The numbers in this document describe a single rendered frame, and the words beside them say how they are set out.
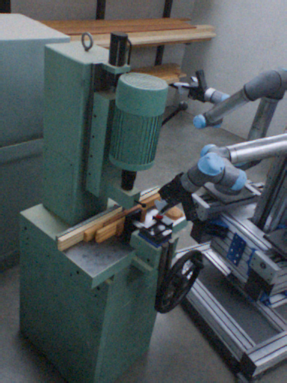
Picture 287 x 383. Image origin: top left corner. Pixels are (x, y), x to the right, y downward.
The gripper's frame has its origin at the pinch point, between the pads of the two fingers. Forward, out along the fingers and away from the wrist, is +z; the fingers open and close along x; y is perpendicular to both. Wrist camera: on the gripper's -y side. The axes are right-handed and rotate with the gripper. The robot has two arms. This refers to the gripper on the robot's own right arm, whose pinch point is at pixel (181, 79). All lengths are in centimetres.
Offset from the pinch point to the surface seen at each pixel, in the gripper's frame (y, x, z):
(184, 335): 116, -63, -74
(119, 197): 7, -98, -51
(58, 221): 29, -111, -27
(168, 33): 33, 140, 133
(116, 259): 18, -114, -68
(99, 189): 6, -101, -43
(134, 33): 24, 91, 132
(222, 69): 87, 231, 119
